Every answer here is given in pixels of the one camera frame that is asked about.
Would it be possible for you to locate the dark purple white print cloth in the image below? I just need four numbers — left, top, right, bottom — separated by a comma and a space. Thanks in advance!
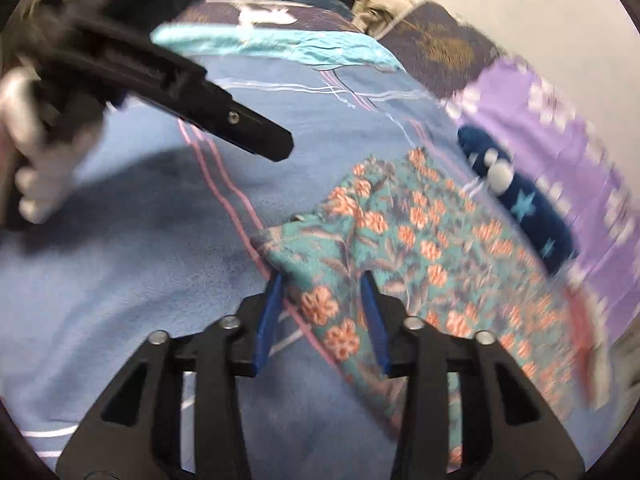
175, 0, 363, 33

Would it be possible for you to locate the blue bedsheet with pink stripes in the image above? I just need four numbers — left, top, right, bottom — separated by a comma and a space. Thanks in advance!
0, 25, 621, 480

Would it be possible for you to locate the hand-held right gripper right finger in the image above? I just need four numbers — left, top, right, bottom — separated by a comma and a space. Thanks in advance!
360, 270, 586, 480

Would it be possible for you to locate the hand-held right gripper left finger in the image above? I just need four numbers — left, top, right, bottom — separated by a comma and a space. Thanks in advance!
56, 274, 287, 480

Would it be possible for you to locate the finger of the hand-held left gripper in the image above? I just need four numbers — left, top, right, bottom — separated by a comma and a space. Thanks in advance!
127, 40, 294, 163

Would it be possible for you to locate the teal orange floral garment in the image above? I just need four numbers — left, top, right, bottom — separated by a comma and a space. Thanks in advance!
250, 147, 593, 466

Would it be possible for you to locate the folded beige cloth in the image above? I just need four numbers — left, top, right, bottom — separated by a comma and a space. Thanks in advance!
582, 295, 618, 408

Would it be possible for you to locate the person's left hand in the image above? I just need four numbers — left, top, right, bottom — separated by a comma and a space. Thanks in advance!
0, 67, 104, 225

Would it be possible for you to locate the turquoise cloth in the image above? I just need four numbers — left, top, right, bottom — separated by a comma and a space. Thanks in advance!
150, 24, 407, 72

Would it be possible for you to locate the purple floral bedding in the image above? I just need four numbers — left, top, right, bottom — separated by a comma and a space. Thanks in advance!
444, 57, 640, 333

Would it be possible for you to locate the navy star print garment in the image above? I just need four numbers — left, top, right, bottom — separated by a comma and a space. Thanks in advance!
456, 125, 580, 276

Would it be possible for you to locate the beige crumpled cloth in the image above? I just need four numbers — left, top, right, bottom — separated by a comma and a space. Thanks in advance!
351, 0, 417, 32

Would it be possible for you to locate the dark pillow with gold print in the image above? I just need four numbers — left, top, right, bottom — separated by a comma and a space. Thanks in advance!
377, 1, 503, 102

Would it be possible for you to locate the folded pink cloth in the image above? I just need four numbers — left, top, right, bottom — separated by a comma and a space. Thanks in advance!
565, 280, 603, 401

